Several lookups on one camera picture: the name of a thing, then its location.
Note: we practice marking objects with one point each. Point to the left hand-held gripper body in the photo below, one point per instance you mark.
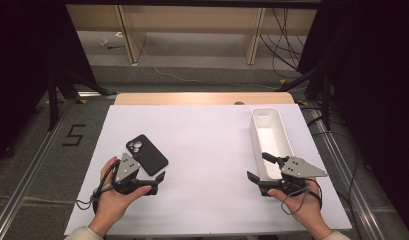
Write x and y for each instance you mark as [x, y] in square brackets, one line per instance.
[127, 166]

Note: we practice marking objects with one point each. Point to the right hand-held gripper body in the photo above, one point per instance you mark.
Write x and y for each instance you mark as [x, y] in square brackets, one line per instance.
[298, 168]

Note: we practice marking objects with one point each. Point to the white plastic bin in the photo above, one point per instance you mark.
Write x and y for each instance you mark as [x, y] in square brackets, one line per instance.
[271, 140]

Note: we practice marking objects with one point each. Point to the person's right hand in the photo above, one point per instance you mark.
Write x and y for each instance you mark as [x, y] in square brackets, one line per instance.
[305, 208]

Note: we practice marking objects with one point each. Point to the person's left hand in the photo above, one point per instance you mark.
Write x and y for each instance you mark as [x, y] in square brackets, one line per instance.
[112, 206]

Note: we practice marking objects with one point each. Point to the white table mat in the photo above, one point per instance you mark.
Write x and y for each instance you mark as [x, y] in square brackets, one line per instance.
[205, 143]

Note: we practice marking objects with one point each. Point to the black metal stand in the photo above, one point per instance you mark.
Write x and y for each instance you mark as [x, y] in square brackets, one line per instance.
[326, 100]
[52, 100]

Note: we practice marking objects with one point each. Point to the wooden table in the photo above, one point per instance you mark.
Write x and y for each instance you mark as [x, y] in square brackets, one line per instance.
[192, 98]

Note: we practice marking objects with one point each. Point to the dark curtain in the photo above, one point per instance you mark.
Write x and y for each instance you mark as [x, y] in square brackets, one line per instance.
[22, 66]
[375, 83]

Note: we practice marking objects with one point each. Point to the beige wooden shelf unit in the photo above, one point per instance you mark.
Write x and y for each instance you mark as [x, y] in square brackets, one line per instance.
[132, 33]

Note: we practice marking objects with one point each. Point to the aluminium floor rail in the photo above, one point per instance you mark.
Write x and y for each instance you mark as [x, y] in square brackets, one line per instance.
[345, 180]
[28, 170]

